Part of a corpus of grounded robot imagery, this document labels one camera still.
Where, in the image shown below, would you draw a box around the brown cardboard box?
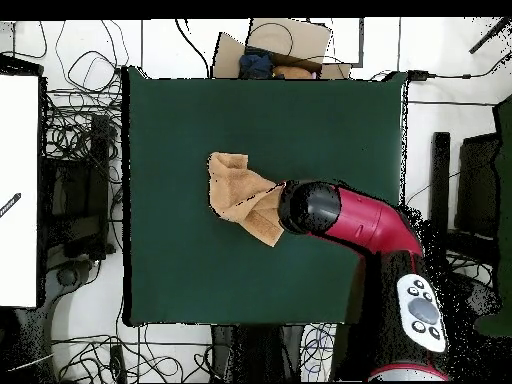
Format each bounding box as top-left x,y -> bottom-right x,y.
211,17 -> 353,80

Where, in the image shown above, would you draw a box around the black label strip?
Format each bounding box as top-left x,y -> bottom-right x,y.
0,192 -> 22,219

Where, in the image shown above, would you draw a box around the orange cloth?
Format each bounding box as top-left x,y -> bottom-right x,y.
272,64 -> 314,80

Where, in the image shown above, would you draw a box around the black pedestal foot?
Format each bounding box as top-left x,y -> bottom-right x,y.
449,271 -> 501,321
54,263 -> 83,288

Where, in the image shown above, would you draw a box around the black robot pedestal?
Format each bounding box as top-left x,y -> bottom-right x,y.
210,324 -> 304,383

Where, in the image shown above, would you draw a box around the green cloth cover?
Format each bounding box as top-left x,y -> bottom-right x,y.
473,93 -> 512,337

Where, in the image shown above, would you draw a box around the black rod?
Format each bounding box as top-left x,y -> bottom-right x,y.
468,17 -> 512,55

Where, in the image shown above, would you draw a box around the dark blue cloth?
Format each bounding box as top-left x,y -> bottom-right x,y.
238,53 -> 275,80

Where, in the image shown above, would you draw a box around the tan terry towel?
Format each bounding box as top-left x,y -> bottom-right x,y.
206,151 -> 287,248

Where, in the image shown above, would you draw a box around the black equipment block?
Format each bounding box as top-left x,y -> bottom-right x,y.
41,113 -> 117,261

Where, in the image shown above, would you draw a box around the dark green table cloth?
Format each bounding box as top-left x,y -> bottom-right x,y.
121,65 -> 409,327

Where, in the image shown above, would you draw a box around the black frame stand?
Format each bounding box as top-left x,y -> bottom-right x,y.
426,131 -> 501,273

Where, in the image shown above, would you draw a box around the tangled floor cables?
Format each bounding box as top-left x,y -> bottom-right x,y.
299,323 -> 337,383
51,333 -> 213,383

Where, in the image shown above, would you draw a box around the black power strip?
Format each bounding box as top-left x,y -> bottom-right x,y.
109,344 -> 128,383

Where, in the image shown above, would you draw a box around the white board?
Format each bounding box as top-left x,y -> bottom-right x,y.
0,74 -> 40,308

